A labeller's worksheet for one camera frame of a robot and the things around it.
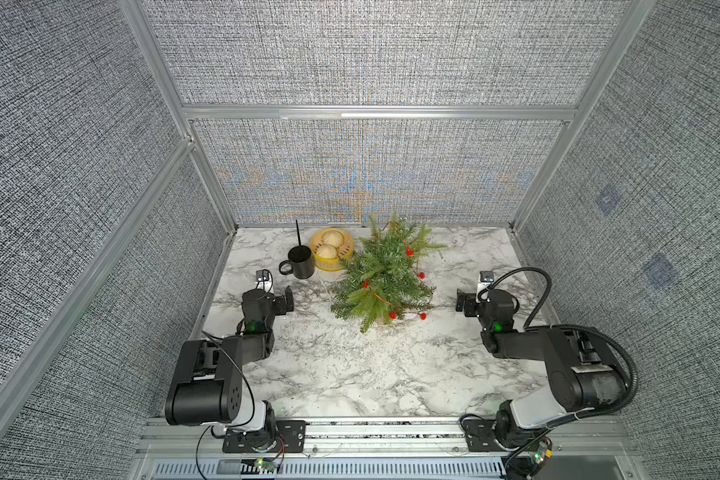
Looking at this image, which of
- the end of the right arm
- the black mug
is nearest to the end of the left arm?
the black mug

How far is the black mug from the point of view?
3.29 ft

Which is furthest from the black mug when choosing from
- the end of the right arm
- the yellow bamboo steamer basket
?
the end of the right arm

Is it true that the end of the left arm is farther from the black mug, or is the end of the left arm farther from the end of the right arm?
the end of the right arm

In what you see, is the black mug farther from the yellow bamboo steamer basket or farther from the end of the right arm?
the end of the right arm
